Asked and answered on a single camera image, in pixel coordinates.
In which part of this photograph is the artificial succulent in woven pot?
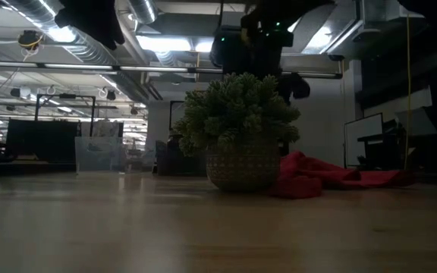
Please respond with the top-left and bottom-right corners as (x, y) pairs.
(172, 71), (302, 193)

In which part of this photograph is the long ceiling light bar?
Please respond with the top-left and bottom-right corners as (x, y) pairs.
(0, 60), (344, 80)

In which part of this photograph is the clear plastic container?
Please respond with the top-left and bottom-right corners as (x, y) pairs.
(74, 136), (127, 174)

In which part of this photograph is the black computer monitor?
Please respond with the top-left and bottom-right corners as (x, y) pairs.
(5, 119), (80, 164)

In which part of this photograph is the yellow cable reel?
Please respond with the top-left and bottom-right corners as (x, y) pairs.
(17, 30), (44, 52)

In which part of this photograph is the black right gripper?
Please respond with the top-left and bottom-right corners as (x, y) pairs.
(209, 24), (312, 106)

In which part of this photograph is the red cloth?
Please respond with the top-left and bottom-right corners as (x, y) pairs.
(267, 150), (419, 199)

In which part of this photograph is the grey ceiling junction box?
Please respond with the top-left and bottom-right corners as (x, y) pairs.
(220, 11), (246, 27)

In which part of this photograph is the silver ventilation duct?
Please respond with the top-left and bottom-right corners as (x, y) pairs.
(4, 0), (162, 102)

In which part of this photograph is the white board with dark frame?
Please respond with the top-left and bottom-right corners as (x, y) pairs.
(343, 112), (385, 170)

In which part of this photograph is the dark office desk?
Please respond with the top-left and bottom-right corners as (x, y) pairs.
(357, 120), (407, 171)

